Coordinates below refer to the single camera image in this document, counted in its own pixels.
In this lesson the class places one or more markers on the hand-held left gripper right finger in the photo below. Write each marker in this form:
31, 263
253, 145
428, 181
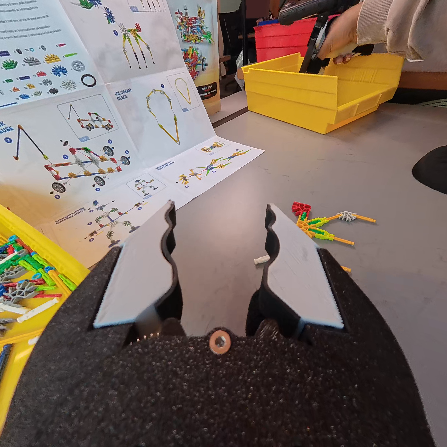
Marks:
303, 279

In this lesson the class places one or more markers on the red plastic crate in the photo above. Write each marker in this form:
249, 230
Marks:
279, 42

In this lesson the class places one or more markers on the short orange rod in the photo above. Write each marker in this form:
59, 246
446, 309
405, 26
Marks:
366, 219

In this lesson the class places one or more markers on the grey desk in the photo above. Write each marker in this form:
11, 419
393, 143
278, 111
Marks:
349, 157

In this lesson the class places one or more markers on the person's right hand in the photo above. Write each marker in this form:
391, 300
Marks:
342, 31

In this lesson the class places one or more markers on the pile of colourful construction pieces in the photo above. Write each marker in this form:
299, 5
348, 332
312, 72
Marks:
21, 283

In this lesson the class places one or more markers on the white folded instruction sheet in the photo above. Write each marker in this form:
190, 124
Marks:
122, 122

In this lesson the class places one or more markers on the colourful construction toy model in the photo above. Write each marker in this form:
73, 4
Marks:
302, 209

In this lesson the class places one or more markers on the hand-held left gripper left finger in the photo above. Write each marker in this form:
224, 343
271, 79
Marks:
136, 279

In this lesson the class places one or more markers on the construction toy set box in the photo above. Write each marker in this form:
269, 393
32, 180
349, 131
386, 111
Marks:
206, 70

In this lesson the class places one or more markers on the small grey connector piece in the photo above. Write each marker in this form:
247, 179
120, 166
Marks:
346, 216

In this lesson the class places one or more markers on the yellow plastic bin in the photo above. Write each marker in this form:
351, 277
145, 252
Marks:
42, 241
290, 97

